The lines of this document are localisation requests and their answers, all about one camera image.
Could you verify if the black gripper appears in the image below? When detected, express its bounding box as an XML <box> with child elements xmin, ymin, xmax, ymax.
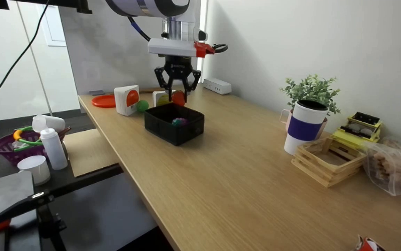
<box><xmin>155</xmin><ymin>56</ymin><xmax>202</xmax><ymax>104</ymax></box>

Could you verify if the red strawberry toy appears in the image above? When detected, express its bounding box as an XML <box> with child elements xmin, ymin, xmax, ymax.
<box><xmin>172</xmin><ymin>91</ymin><xmax>187</xmax><ymax>107</ymax></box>

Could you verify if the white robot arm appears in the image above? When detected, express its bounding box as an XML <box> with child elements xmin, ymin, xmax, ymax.
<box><xmin>106</xmin><ymin>0</ymin><xmax>202</xmax><ymax>100</ymax></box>

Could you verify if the white power strip box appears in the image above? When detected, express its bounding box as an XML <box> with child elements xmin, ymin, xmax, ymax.
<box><xmin>204</xmin><ymin>79</ymin><xmax>231</xmax><ymax>95</ymax></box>

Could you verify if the black box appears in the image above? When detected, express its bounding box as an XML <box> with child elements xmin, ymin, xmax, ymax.
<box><xmin>145</xmin><ymin>104</ymin><xmax>205</xmax><ymax>147</ymax></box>

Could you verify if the green toy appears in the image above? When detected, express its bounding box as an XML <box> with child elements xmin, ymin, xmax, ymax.
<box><xmin>134</xmin><ymin>101</ymin><xmax>149</xmax><ymax>113</ymax></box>

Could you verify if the cardboard sheet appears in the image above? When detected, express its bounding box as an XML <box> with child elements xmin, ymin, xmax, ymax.
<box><xmin>64</xmin><ymin>129</ymin><xmax>119</xmax><ymax>178</ymax></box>

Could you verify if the potted plant in pink mug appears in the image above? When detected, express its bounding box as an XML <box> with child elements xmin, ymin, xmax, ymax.
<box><xmin>280</xmin><ymin>74</ymin><xmax>341</xmax><ymax>137</ymax></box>

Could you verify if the white bottle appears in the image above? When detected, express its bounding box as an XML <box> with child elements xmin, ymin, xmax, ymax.
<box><xmin>41</xmin><ymin>129</ymin><xmax>69</xmax><ymax>171</ymax></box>

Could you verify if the white cup with blue band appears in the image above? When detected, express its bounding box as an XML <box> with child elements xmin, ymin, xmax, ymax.
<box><xmin>284</xmin><ymin>100</ymin><xmax>328</xmax><ymax>155</ymax></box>

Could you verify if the white tipped cup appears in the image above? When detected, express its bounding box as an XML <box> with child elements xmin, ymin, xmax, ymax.
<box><xmin>32</xmin><ymin>115</ymin><xmax>67</xmax><ymax>133</ymax></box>

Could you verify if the purple basket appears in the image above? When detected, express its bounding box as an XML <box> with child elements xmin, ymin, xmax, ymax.
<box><xmin>0</xmin><ymin>127</ymin><xmax>45</xmax><ymax>166</ymax></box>

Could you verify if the white round container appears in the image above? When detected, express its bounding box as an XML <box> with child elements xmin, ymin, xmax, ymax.
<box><xmin>17</xmin><ymin>155</ymin><xmax>52</xmax><ymax>186</ymax></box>

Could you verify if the wooden coaster stack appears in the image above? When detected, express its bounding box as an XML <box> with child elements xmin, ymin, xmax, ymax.
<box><xmin>291</xmin><ymin>139</ymin><xmax>367</xmax><ymax>189</ymax></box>

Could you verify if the yellow black device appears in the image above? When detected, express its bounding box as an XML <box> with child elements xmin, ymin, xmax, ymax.
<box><xmin>333</xmin><ymin>112</ymin><xmax>382</xmax><ymax>151</ymax></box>

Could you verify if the black clamp with orange tip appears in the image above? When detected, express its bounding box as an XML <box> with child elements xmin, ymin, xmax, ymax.
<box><xmin>0</xmin><ymin>165</ymin><xmax>123</xmax><ymax>232</ymax></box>

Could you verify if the clear plastic bag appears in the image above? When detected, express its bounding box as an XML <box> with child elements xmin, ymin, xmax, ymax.
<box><xmin>365</xmin><ymin>141</ymin><xmax>401</xmax><ymax>197</ymax></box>

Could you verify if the small red white wrapper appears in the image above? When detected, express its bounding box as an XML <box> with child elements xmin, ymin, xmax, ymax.
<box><xmin>355</xmin><ymin>236</ymin><xmax>386</xmax><ymax>251</ymax></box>

